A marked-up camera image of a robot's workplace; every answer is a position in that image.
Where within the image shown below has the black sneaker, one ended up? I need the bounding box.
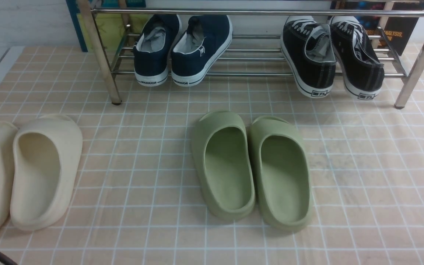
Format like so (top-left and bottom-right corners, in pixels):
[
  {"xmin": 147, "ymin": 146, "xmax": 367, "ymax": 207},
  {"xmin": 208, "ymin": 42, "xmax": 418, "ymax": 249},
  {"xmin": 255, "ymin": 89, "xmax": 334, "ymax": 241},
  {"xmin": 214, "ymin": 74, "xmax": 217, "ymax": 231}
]
[
  {"xmin": 328, "ymin": 16, "xmax": 384, "ymax": 100},
  {"xmin": 280, "ymin": 15, "xmax": 336, "ymax": 98}
]

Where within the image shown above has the green slipper, one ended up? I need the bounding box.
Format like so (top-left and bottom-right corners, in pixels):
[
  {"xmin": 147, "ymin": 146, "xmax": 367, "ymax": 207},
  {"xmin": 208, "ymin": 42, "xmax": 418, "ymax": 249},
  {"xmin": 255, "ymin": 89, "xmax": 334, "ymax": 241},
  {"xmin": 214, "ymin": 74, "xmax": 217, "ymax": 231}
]
[
  {"xmin": 190, "ymin": 110, "xmax": 256, "ymax": 222},
  {"xmin": 248, "ymin": 116, "xmax": 312, "ymax": 233}
]

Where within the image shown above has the blue framed yellow board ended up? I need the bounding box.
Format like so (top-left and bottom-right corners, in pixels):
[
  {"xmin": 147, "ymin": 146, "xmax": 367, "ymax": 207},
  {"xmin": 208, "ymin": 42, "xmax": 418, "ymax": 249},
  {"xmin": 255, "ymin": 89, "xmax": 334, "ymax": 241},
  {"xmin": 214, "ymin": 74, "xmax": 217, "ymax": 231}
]
[{"xmin": 66, "ymin": 0, "xmax": 150, "ymax": 52}]

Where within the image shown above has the steel shoe rack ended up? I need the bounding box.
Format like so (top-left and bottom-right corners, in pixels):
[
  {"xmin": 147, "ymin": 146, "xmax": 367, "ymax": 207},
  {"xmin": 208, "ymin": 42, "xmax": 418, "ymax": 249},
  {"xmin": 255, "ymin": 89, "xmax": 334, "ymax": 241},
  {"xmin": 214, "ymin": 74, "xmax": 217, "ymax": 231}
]
[{"xmin": 77, "ymin": 0, "xmax": 424, "ymax": 109}]

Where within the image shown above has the black sneaker, left one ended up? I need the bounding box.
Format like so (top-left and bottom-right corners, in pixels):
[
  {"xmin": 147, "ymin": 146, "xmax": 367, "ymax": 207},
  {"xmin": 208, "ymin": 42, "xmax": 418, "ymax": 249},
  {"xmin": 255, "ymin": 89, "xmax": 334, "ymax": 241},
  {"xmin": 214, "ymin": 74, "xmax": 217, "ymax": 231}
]
[{"xmin": 280, "ymin": 15, "xmax": 336, "ymax": 98}]

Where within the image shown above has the navy canvas shoe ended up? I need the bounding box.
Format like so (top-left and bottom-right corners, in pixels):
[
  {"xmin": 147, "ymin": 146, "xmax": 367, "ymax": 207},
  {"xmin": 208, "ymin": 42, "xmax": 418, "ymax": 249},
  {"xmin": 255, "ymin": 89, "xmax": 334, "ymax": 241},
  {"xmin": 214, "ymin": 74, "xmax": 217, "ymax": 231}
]
[
  {"xmin": 133, "ymin": 14, "xmax": 182, "ymax": 87},
  {"xmin": 170, "ymin": 15, "xmax": 233, "ymax": 87}
]

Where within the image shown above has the green slipper, left one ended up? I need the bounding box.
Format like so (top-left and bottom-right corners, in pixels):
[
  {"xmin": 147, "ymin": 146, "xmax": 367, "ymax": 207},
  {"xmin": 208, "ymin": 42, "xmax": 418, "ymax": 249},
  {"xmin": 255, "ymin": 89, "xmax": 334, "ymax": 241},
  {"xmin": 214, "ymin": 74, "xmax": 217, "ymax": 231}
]
[{"xmin": 190, "ymin": 110, "xmax": 256, "ymax": 222}]

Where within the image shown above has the green slipper, right one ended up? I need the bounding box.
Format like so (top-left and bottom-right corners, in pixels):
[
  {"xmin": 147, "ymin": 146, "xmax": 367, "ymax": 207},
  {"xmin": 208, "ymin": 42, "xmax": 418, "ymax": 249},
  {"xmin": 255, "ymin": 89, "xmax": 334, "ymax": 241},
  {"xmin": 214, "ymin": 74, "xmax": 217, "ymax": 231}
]
[{"xmin": 248, "ymin": 116, "xmax": 312, "ymax": 233}]

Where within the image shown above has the dark printed box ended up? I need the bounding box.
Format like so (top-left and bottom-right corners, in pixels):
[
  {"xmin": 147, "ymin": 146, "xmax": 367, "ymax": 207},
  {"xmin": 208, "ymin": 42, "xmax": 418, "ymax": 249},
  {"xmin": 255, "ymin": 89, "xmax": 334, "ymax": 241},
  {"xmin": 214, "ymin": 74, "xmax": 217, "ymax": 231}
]
[{"xmin": 331, "ymin": 1, "xmax": 418, "ymax": 56}]

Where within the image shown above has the cream slipper, right one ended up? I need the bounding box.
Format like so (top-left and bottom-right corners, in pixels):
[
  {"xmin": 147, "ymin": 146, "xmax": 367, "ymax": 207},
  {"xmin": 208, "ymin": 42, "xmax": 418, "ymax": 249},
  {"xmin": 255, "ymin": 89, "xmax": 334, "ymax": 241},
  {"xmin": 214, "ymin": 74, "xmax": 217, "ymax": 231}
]
[{"xmin": 10, "ymin": 114, "xmax": 83, "ymax": 231}]

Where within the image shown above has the black sneaker, right one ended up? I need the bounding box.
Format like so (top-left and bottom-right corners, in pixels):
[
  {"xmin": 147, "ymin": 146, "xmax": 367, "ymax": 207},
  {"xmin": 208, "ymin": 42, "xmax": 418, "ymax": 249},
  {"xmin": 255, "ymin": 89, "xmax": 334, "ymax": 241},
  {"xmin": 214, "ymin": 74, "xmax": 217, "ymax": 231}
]
[{"xmin": 328, "ymin": 16, "xmax": 384, "ymax": 100}]

